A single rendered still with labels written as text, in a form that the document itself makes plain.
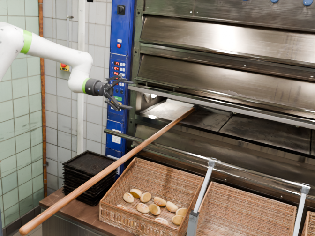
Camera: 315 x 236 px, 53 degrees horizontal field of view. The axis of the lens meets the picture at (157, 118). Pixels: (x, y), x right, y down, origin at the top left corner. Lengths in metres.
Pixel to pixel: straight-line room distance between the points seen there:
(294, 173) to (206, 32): 1.03
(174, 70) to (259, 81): 0.55
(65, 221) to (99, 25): 1.39
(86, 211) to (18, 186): 0.86
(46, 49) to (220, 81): 1.04
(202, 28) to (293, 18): 0.52
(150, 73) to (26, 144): 1.26
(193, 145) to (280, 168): 0.58
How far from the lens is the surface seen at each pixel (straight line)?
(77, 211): 2.32
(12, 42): 1.53
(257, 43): 1.98
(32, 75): 2.76
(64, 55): 1.79
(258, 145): 2.11
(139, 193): 2.40
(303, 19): 1.97
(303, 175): 2.17
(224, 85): 2.04
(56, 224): 2.44
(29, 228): 1.22
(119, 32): 2.28
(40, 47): 1.74
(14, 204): 3.04
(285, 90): 2.00
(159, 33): 2.16
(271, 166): 2.16
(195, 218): 1.72
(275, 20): 1.98
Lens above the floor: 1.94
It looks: 19 degrees down
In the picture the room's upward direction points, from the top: 6 degrees clockwise
